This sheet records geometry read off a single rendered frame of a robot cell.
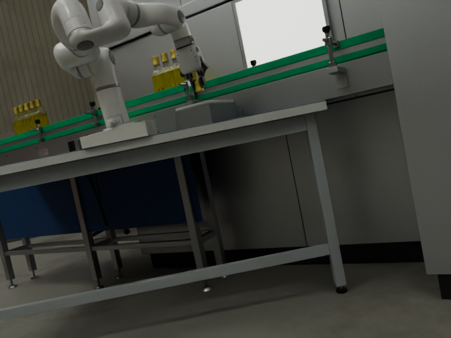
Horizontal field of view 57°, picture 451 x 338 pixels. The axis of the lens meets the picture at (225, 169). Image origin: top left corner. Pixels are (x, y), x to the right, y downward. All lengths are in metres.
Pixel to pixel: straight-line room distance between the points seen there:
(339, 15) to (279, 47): 0.29
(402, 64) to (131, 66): 1.53
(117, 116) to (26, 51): 4.04
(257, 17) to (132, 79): 0.84
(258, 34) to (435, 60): 0.86
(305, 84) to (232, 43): 0.51
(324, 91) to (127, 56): 1.24
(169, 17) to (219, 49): 0.61
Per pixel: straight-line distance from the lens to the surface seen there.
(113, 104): 1.65
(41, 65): 5.53
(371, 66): 1.67
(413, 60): 1.49
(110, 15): 1.42
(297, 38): 1.96
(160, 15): 1.54
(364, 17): 1.92
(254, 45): 2.04
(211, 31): 2.15
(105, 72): 1.67
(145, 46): 2.43
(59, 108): 5.39
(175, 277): 1.68
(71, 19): 1.42
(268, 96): 1.79
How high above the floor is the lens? 0.67
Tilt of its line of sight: 4 degrees down
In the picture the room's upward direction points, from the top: 11 degrees counter-clockwise
